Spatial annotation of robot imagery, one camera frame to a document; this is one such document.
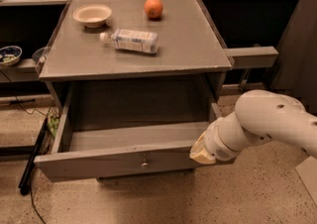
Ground grey top drawer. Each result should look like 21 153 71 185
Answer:
35 77 221 182

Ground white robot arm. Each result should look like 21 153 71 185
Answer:
189 90 317 165

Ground grey drawer cabinet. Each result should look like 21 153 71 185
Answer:
38 0 234 183

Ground grey side shelf bar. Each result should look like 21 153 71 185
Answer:
224 47 278 69

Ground white floor board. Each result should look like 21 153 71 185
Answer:
295 157 317 205

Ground clear plastic water bottle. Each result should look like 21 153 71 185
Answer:
99 29 159 55

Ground green item beside cabinet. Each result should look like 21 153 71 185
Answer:
48 116 59 137

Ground orange fruit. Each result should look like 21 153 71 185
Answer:
144 0 162 19

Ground white paper bowl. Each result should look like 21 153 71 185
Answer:
72 4 112 28

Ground black floor bar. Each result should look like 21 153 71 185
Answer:
19 119 48 195

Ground clear plastic cup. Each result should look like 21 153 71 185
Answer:
32 47 51 62

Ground black cable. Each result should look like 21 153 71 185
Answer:
29 168 48 224

